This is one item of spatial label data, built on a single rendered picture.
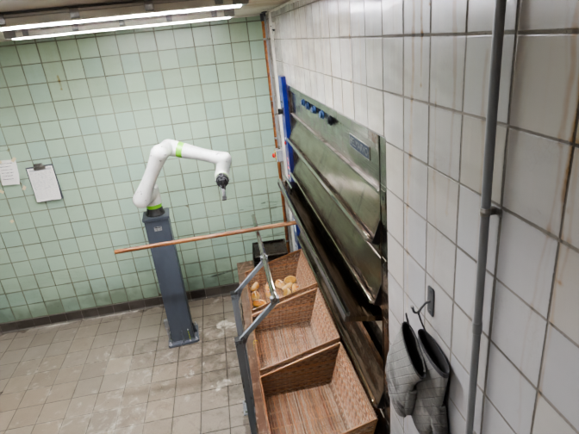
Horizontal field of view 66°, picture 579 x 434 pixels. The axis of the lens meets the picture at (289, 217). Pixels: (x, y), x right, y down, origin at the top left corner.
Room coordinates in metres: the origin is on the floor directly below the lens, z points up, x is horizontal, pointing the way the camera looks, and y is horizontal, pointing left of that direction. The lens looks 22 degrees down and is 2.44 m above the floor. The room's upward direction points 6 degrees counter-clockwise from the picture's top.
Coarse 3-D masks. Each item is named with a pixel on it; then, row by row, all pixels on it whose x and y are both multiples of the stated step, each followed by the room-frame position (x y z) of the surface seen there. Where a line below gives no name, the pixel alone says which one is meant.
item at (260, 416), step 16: (240, 272) 3.38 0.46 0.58; (240, 304) 3.03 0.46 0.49; (272, 352) 2.29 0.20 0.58; (256, 368) 2.17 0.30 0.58; (256, 384) 2.03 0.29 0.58; (272, 384) 2.02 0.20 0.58; (256, 400) 1.90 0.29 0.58; (256, 416) 1.80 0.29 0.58; (288, 416) 1.77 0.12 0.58; (304, 416) 1.76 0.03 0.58; (304, 432) 1.66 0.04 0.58
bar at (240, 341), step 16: (256, 224) 2.99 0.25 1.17; (256, 272) 2.46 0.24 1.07; (240, 288) 2.45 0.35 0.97; (272, 288) 2.08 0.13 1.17; (272, 304) 1.99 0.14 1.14; (240, 320) 2.43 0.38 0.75; (256, 320) 1.98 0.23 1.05; (240, 336) 1.98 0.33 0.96; (240, 352) 1.95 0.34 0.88; (240, 368) 1.95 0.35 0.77; (256, 432) 1.96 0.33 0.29
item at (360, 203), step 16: (304, 128) 2.85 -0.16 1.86; (304, 144) 2.75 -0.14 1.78; (320, 144) 2.42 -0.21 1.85; (304, 160) 2.56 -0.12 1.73; (320, 160) 2.33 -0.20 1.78; (336, 160) 2.08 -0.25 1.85; (320, 176) 2.22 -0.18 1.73; (336, 176) 2.01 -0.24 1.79; (352, 176) 1.81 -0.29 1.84; (336, 192) 1.94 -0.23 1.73; (352, 192) 1.75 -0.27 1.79; (368, 192) 1.61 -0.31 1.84; (352, 208) 1.70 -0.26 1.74; (368, 208) 1.56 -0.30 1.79; (368, 224) 1.52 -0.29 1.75; (368, 240) 1.43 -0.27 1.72
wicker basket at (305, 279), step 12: (300, 252) 3.16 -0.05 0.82; (288, 264) 3.15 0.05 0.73; (300, 264) 3.10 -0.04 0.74; (264, 276) 3.12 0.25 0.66; (276, 276) 3.13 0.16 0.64; (300, 276) 3.03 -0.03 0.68; (312, 276) 2.75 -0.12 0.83; (264, 288) 3.06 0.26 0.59; (276, 288) 3.04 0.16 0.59; (300, 288) 2.97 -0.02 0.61; (312, 288) 2.62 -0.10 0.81; (312, 300) 2.62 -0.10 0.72; (252, 312) 2.56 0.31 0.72; (300, 312) 2.61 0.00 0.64
